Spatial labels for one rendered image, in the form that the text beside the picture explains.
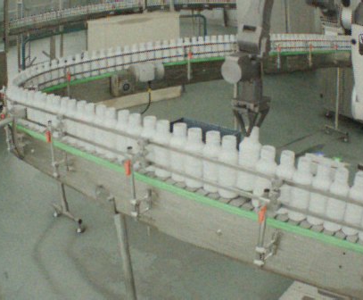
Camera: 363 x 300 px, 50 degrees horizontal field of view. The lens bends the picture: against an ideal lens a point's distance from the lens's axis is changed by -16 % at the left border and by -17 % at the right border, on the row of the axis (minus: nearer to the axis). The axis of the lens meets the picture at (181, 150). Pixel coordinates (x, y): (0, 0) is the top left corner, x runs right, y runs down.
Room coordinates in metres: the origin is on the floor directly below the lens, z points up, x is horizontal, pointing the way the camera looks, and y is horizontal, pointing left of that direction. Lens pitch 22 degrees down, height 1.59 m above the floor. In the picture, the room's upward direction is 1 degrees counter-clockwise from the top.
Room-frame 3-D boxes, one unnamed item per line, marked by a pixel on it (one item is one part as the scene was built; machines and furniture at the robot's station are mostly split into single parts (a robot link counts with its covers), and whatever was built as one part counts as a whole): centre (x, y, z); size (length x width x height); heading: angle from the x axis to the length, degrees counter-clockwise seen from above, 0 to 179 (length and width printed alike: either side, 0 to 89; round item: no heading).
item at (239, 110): (1.08, -0.18, 1.23); 0.07 x 0.07 x 0.09; 50
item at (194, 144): (1.18, -0.04, 1.08); 0.06 x 0.06 x 0.17
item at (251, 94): (1.09, -0.18, 1.30); 0.10 x 0.07 x 0.07; 140
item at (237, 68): (1.05, -0.16, 1.40); 0.12 x 0.09 x 0.12; 139
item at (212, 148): (1.15, -0.09, 1.08); 0.06 x 0.06 x 0.17
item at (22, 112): (1.76, 0.77, 0.96); 0.23 x 0.10 x 0.27; 140
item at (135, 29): (5.70, 0.60, 0.59); 1.10 x 0.62 x 1.18; 122
